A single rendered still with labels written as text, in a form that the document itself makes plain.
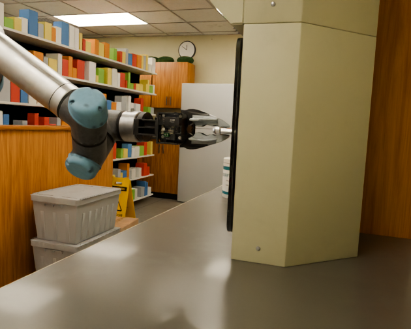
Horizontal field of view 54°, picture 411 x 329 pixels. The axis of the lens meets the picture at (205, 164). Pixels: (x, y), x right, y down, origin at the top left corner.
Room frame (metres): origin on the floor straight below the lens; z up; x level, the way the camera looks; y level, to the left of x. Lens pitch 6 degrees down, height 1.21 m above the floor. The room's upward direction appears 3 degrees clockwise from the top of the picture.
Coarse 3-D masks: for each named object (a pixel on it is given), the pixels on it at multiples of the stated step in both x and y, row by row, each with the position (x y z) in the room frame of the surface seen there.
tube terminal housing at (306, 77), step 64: (256, 0) 0.80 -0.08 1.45; (320, 0) 0.79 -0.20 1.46; (256, 64) 0.80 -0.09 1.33; (320, 64) 0.80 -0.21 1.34; (256, 128) 0.80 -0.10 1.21; (320, 128) 0.80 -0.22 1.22; (256, 192) 0.80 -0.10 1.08; (320, 192) 0.81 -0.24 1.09; (256, 256) 0.79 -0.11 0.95; (320, 256) 0.82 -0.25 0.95
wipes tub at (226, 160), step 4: (224, 160) 1.52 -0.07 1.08; (228, 160) 1.49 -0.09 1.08; (224, 164) 1.52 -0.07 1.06; (228, 164) 1.49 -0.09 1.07; (224, 168) 1.51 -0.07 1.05; (228, 168) 1.49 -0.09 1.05; (224, 172) 1.51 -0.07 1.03; (228, 172) 1.49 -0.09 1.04; (224, 176) 1.51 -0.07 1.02; (228, 176) 1.49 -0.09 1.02; (224, 180) 1.51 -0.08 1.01; (228, 180) 1.49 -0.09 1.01; (224, 184) 1.51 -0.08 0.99; (228, 184) 1.49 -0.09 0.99; (224, 188) 1.51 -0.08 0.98; (224, 192) 1.51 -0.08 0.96; (224, 196) 1.51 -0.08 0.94
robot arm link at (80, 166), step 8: (72, 144) 0.88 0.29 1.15; (104, 144) 0.89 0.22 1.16; (112, 144) 0.96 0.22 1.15; (72, 152) 0.90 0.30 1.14; (80, 152) 0.88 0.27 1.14; (88, 152) 0.87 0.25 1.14; (96, 152) 0.88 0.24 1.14; (104, 152) 0.91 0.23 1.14; (72, 160) 0.88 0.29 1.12; (80, 160) 0.88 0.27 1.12; (88, 160) 0.89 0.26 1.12; (96, 160) 0.90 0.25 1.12; (104, 160) 0.94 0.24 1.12; (72, 168) 0.90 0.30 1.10; (80, 168) 0.89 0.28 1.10; (88, 168) 0.88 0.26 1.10; (96, 168) 0.90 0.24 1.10; (80, 176) 0.91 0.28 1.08; (88, 176) 0.90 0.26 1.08
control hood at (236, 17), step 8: (216, 0) 0.83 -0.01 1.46; (224, 0) 0.82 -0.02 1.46; (232, 0) 0.82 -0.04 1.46; (240, 0) 0.81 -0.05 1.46; (224, 8) 0.82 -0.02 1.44; (232, 8) 0.82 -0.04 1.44; (240, 8) 0.81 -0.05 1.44; (224, 16) 0.82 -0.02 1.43; (232, 16) 0.82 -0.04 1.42; (240, 16) 0.81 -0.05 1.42; (232, 24) 0.83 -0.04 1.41; (240, 24) 0.81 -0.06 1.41; (240, 32) 0.89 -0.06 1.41
